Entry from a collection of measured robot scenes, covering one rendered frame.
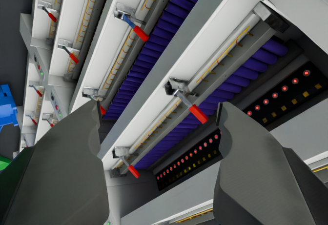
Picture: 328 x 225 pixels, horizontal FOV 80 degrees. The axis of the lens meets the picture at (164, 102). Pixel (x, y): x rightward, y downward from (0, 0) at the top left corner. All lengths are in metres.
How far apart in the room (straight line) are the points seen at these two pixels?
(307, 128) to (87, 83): 0.51
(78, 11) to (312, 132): 0.62
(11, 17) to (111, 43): 0.67
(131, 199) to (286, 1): 0.62
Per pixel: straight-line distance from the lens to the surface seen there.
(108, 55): 0.53
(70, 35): 0.73
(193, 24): 0.31
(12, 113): 1.51
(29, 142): 1.48
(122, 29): 0.49
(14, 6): 1.09
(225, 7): 0.29
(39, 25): 0.95
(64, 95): 0.80
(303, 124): 0.27
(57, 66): 0.82
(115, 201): 0.67
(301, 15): 0.25
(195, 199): 0.38
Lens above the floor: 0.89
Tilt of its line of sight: 18 degrees down
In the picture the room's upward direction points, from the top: 146 degrees clockwise
